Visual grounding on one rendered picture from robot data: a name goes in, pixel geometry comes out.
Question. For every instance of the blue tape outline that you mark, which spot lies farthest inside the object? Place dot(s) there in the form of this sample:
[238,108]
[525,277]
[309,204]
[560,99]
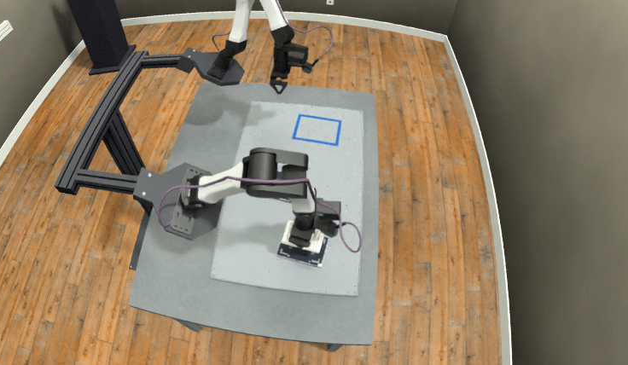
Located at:
[308,140]

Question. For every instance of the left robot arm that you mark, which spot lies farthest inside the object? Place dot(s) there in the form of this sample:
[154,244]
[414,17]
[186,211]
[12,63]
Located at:
[281,32]

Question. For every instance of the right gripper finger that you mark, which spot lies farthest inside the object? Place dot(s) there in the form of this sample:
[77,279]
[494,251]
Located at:
[305,244]

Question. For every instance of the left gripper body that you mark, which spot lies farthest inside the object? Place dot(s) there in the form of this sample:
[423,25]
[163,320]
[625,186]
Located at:
[281,70]

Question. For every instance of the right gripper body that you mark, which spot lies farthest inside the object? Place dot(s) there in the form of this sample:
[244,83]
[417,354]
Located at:
[305,230]

